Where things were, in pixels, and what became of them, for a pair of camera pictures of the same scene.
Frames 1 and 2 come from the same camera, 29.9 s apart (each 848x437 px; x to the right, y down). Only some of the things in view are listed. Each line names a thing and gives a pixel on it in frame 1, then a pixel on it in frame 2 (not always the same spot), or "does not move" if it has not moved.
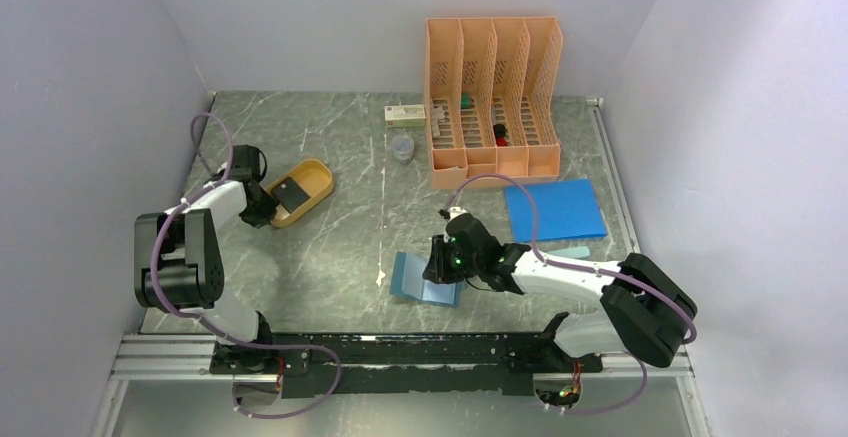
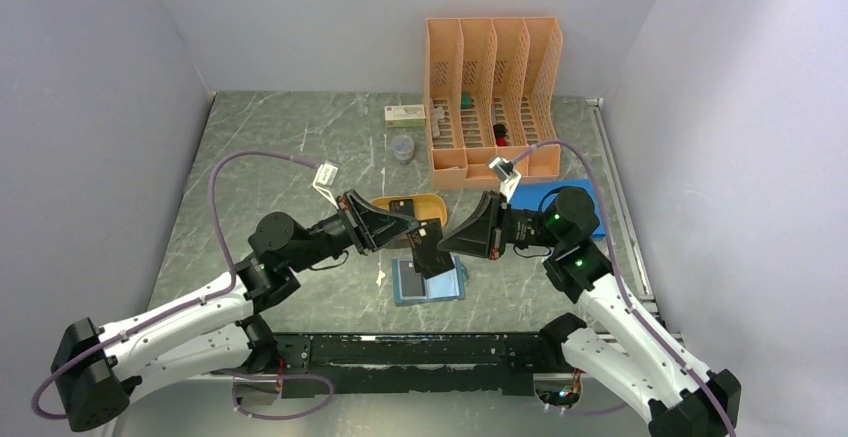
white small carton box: (412, 115) does not move
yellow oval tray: (300, 187) to (426, 206)
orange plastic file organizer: (492, 90) does not move
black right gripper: (436, 270) to (481, 235)
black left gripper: (268, 213) to (373, 226)
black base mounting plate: (359, 364) does not move
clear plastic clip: (437, 114) does not move
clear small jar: (403, 148) does not move
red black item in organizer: (501, 135) does not move
